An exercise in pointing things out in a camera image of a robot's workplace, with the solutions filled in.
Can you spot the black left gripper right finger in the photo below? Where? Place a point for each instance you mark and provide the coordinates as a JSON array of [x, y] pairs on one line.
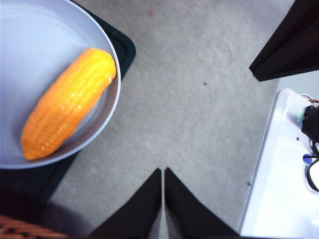
[[184, 214]]

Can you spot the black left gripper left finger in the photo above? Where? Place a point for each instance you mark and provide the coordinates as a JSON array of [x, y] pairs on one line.
[[142, 214]]

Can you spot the yellow corn cob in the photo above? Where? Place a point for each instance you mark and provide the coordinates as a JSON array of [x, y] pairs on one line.
[[69, 104]]

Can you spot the blue round plate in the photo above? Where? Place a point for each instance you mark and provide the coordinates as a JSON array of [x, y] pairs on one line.
[[37, 37]]

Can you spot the brown wicker basket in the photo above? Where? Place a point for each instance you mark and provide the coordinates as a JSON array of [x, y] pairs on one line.
[[20, 229]]

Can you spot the black connector module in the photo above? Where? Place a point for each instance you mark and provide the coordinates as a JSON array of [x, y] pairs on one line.
[[310, 122]]

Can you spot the black flat tray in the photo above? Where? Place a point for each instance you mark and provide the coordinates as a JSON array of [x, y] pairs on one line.
[[124, 49]]

